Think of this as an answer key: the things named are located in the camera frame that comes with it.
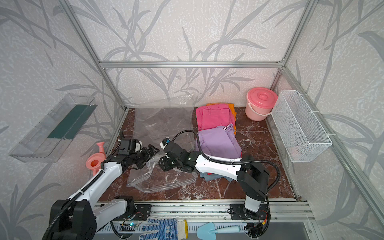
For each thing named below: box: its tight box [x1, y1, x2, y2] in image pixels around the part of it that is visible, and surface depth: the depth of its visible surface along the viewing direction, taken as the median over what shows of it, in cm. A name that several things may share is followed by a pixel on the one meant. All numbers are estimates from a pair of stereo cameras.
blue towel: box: [199, 172, 236, 182], surface depth 85 cm
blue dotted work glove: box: [139, 217, 189, 240], surface depth 71 cm
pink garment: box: [196, 103, 236, 132], surface depth 106 cm
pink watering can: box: [86, 141, 106, 176], surface depth 82 cm
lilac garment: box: [195, 123, 242, 158], surface depth 90 cm
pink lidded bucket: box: [245, 87, 279, 122], surface depth 104 cm
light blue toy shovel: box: [196, 222, 241, 240], surface depth 69 cm
